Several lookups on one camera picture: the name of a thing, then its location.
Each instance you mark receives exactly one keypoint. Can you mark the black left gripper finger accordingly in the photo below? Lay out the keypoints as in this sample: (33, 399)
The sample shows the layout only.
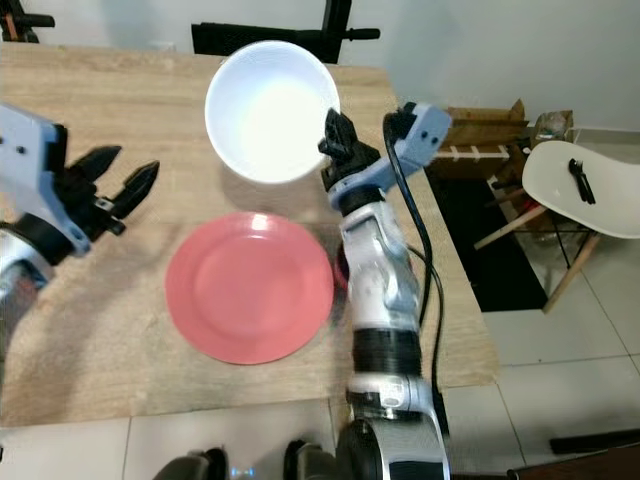
(98, 163)
(142, 190)

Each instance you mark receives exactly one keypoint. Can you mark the white bowl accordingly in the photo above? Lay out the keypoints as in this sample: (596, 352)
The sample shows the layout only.
(270, 110)

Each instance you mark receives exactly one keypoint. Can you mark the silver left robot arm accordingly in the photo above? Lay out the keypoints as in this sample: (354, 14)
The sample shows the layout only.
(20, 275)

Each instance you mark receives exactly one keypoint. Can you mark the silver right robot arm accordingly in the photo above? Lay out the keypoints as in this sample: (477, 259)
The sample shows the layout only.
(385, 290)

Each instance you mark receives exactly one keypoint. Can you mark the red cup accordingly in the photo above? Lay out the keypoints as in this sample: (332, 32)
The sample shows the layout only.
(341, 270)

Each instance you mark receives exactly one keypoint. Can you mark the black chair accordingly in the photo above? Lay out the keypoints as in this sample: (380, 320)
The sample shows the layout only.
(240, 40)

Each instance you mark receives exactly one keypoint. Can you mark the wooden crate shelf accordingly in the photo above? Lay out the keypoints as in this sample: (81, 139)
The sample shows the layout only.
(490, 130)

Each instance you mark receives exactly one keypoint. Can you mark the pink round plate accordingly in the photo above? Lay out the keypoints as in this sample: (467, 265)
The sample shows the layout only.
(248, 288)

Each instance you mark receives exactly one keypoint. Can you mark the black floor mat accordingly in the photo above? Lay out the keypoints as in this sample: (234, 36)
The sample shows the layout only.
(490, 250)

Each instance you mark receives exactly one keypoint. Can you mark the black metal stand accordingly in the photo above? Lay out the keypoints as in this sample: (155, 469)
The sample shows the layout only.
(20, 20)

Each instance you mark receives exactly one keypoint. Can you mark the clear glass jar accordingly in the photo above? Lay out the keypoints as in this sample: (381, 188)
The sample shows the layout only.
(553, 127)

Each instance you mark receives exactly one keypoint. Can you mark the white chair with wooden legs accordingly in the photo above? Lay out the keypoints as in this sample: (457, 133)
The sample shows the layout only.
(575, 200)

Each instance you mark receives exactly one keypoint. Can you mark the small black object on chair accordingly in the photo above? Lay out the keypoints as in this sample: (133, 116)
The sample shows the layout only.
(581, 180)

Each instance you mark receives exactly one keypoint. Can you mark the dark robot left leg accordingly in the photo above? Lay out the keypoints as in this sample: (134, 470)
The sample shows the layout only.
(195, 466)

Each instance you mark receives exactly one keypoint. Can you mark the dark robot leg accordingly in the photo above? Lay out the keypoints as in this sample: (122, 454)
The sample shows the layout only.
(195, 466)
(315, 463)

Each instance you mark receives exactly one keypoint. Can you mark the dark robot right leg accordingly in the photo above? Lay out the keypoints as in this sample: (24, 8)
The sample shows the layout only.
(315, 463)

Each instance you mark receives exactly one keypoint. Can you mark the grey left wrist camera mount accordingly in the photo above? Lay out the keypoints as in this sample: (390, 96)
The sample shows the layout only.
(35, 160)

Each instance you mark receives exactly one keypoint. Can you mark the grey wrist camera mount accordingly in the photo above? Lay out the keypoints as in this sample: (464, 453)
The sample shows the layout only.
(35, 160)
(420, 135)

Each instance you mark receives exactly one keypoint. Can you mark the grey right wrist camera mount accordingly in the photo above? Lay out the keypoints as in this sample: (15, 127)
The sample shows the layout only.
(420, 135)

